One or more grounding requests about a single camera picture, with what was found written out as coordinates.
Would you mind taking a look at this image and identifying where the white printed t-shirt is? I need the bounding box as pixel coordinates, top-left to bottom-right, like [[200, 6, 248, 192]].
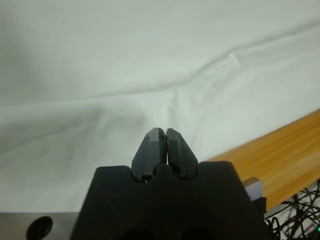
[[0, 0, 320, 213]]

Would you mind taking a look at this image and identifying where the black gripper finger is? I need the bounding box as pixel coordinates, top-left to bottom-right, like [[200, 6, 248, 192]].
[[166, 127, 200, 181], [130, 127, 168, 183]]

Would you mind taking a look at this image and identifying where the black cable tangle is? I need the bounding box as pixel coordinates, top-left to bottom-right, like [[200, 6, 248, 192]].
[[264, 178, 320, 240]]

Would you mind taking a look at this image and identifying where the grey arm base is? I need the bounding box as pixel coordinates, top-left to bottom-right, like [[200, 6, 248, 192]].
[[243, 176, 267, 213]]

